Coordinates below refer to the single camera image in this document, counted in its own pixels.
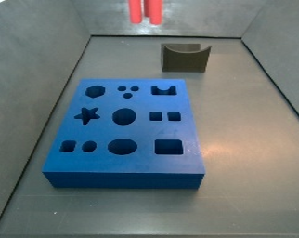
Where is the red three-prong object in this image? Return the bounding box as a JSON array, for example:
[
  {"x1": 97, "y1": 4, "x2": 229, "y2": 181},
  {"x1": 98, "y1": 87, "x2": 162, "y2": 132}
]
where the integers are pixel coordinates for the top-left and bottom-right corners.
[{"x1": 128, "y1": 0, "x2": 164, "y2": 25}]

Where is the blue shape-sorter block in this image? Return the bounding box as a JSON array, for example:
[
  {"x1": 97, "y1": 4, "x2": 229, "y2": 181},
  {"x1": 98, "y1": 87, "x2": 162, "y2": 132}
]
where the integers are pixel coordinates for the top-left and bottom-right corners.
[{"x1": 42, "y1": 79, "x2": 205, "y2": 189}]

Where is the dark grey curved holder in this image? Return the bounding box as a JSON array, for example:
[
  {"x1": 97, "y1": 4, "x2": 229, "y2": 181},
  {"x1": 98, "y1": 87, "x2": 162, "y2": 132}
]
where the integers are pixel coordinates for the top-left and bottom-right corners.
[{"x1": 161, "y1": 43, "x2": 212, "y2": 73}]

